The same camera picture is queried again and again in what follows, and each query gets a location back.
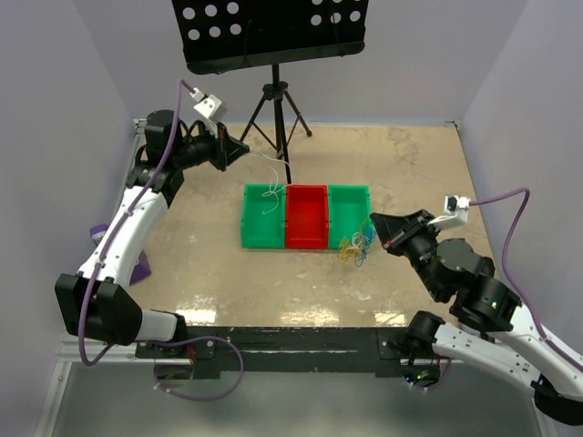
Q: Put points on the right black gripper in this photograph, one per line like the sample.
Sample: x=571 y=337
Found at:
x=393 y=229

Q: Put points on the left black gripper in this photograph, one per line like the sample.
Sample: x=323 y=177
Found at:
x=227 y=149

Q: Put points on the green bin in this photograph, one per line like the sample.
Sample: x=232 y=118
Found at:
x=349 y=211
x=262 y=219

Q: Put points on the red bin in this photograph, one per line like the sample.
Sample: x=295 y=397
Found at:
x=306 y=217

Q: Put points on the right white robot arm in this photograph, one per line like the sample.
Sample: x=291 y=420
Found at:
x=498 y=333

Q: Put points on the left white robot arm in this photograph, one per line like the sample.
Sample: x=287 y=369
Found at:
x=94 y=302

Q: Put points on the black music stand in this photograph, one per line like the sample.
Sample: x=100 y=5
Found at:
x=223 y=36

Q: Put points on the purple holder block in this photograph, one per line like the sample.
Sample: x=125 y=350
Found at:
x=141 y=269

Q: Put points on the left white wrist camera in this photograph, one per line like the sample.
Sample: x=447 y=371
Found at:
x=208 y=106

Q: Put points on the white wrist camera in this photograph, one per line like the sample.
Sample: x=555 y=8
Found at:
x=453 y=211
x=208 y=106

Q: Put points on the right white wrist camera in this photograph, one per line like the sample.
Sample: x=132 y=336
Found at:
x=453 y=211

